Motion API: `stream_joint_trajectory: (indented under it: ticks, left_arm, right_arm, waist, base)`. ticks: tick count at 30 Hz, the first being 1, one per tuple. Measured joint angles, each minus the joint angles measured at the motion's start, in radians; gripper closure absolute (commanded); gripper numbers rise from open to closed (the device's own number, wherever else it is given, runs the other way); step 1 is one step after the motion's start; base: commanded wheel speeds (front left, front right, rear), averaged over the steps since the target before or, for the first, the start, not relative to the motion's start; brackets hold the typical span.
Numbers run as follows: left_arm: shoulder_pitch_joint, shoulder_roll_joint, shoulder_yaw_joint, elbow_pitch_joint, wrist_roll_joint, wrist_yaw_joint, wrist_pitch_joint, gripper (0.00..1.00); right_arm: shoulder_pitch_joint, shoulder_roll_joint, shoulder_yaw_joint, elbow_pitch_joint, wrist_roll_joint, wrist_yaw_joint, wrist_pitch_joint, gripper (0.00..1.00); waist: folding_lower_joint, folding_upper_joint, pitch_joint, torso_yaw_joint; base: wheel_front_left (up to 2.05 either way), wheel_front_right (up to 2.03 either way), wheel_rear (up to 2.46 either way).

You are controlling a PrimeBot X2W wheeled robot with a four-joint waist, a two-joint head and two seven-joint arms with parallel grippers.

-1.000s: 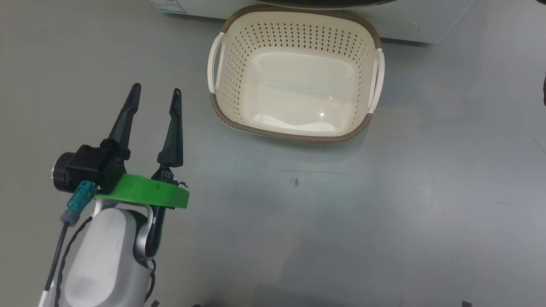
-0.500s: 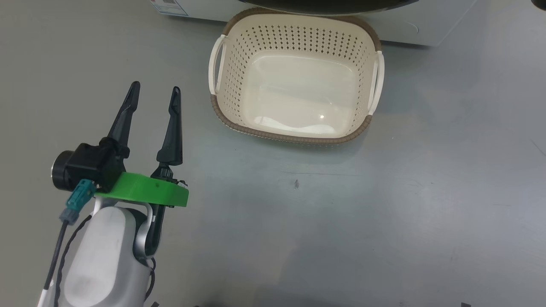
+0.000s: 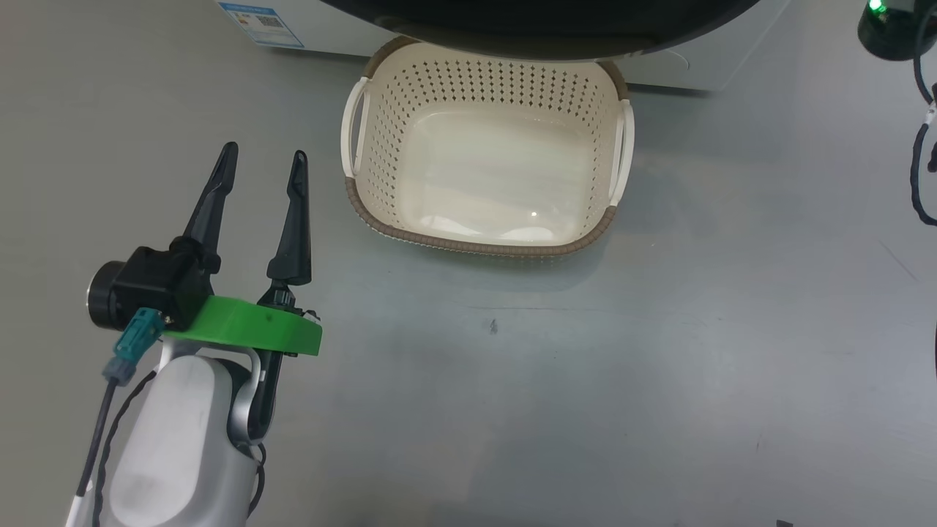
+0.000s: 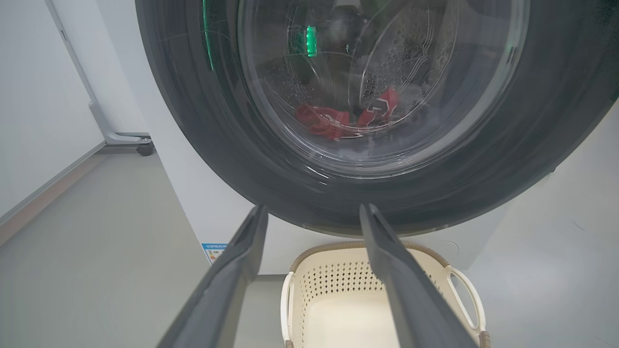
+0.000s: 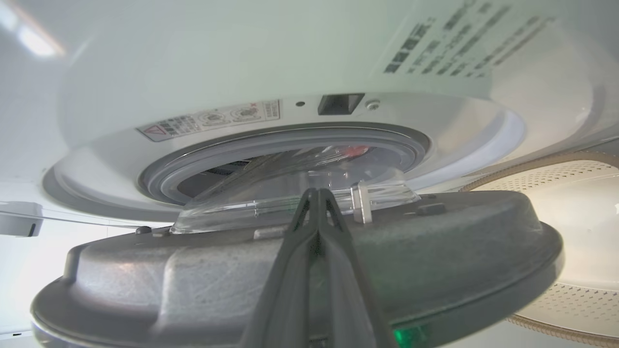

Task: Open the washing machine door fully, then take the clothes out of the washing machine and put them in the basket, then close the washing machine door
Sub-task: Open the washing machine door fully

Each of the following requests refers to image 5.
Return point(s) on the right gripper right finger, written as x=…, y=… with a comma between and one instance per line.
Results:
x=343, y=299

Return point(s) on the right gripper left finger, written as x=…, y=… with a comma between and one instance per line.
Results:
x=285, y=299

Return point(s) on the white front-load washing machine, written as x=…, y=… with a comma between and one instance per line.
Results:
x=242, y=58

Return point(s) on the warning label sticker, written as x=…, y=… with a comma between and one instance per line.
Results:
x=208, y=121

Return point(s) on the dark round washer door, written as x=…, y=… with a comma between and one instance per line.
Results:
x=459, y=261

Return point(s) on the cream perforated laundry basket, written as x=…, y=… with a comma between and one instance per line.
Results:
x=575, y=227

